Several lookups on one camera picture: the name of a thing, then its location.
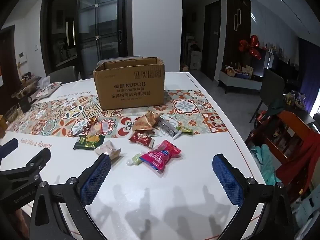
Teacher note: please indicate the patterned tablecloth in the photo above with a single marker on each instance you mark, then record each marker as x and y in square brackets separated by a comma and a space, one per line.
[200, 160]

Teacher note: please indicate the beige snack packet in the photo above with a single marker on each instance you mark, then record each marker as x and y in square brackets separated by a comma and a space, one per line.
[107, 148]

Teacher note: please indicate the white sideboard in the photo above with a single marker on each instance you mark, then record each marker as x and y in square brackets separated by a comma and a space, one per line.
[237, 81]

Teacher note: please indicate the teal cloth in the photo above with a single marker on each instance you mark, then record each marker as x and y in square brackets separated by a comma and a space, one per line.
[266, 160]

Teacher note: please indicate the patterned tissue pouch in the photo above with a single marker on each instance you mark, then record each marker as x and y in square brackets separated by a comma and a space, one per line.
[48, 89]

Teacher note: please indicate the purple curtain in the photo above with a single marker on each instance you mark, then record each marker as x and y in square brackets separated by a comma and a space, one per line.
[310, 75]

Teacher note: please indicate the pale green small candy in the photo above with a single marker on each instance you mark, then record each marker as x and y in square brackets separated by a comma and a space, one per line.
[135, 158]

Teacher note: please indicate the tray with tea set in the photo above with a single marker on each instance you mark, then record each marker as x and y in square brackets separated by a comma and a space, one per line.
[25, 87]

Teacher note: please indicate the dark wooden door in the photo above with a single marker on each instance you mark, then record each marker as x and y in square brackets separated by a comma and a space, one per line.
[212, 42]

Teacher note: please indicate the red foil balloons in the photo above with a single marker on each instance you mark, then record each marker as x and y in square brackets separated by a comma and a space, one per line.
[253, 41]

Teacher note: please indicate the white stick packet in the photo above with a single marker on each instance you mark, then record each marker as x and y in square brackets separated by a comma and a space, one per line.
[177, 135]

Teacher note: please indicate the flower bunch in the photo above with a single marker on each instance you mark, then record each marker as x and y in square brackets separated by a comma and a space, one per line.
[295, 100]

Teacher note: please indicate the white plastic stool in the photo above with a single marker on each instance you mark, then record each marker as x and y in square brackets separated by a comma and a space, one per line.
[310, 205]

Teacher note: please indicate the grey snack packet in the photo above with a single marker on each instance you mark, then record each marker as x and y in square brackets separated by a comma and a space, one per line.
[167, 127]

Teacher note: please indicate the pink snack packet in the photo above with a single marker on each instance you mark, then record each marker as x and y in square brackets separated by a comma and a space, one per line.
[160, 156]

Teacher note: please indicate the dark red snack packet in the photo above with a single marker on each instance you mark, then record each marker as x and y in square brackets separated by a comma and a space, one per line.
[141, 138]

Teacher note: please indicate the gold foil candy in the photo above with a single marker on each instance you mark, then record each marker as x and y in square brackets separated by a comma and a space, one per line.
[93, 122]

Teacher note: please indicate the clear packet with red label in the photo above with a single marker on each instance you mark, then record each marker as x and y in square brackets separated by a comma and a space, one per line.
[105, 127]

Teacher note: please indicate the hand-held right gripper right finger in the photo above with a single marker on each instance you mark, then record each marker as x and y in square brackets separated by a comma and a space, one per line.
[227, 182]

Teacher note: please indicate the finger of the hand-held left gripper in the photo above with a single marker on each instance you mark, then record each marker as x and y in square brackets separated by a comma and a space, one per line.
[10, 145]
[35, 161]

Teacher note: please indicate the glass bowl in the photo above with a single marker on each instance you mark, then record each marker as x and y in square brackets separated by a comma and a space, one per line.
[10, 113]

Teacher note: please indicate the glass sliding door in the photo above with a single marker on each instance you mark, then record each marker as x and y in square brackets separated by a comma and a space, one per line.
[100, 17]

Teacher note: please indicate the small silver white packet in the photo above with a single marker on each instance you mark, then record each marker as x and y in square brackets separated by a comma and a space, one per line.
[79, 131]

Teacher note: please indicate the green yellow candy packet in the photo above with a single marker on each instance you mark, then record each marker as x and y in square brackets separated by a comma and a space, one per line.
[186, 130]

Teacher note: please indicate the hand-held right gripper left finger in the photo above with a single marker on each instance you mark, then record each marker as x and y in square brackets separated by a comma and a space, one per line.
[96, 177]

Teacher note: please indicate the grey dining chair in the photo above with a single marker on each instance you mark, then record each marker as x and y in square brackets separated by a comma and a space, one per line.
[62, 73]

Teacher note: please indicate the orange wooden chair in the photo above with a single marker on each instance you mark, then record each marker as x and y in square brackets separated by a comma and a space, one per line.
[287, 120]

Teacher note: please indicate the dark green snack packet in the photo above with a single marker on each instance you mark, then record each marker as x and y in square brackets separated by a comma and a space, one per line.
[87, 142]

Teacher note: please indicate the dark dining chair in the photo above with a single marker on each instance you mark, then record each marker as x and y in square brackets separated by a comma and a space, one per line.
[272, 85]

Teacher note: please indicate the tan crinkled snack packet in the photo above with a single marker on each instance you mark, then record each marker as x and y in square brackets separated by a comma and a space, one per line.
[146, 122]

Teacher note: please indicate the red cloth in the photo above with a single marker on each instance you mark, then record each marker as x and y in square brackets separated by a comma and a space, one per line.
[307, 155]

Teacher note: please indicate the black mug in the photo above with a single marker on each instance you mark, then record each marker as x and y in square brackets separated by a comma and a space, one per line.
[25, 104]

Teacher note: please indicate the brown cardboard box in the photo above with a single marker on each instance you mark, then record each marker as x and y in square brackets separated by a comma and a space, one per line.
[130, 90]

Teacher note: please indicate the white floor box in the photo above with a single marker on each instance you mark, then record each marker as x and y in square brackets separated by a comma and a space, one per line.
[195, 60]

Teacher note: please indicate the white wall panel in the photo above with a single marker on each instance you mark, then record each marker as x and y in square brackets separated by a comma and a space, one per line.
[22, 56]

